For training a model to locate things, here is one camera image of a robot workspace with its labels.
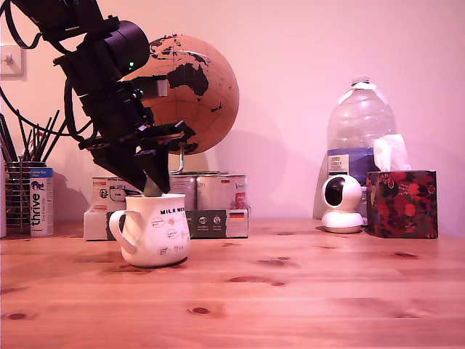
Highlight white printed mug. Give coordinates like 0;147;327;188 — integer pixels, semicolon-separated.
108;193;192;268

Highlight tin can with flag label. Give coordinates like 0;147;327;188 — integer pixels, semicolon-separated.
195;175;248;212

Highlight dark thin stick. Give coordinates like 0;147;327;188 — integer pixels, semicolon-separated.
36;115;52;163
17;119;30;163
41;110;61;164
0;113;18;164

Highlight white thrive tube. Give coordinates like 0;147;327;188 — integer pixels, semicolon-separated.
30;167;55;238

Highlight cork globe on metal stand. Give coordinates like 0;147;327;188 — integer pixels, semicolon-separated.
123;34;240;177

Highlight large clear water bottle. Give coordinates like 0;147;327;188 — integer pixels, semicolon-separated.
325;75;397;219

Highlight white tissue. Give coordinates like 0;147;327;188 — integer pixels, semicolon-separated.
373;133;413;172

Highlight floral tissue box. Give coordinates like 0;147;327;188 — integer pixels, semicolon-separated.
365;169;439;240

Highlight thick black cable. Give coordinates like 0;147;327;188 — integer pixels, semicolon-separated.
62;78;102;143

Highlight grey camera box on bracket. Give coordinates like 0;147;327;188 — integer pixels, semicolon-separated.
145;76;169;98

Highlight thin black cable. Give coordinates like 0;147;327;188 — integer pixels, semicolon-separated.
0;0;41;50
0;86;73;137

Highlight wire mesh basket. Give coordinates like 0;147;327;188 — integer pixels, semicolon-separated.
4;159;38;233

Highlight white wall switch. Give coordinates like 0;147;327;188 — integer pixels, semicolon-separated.
0;45;28;81

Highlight small white round camera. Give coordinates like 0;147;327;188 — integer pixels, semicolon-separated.
320;175;364;234

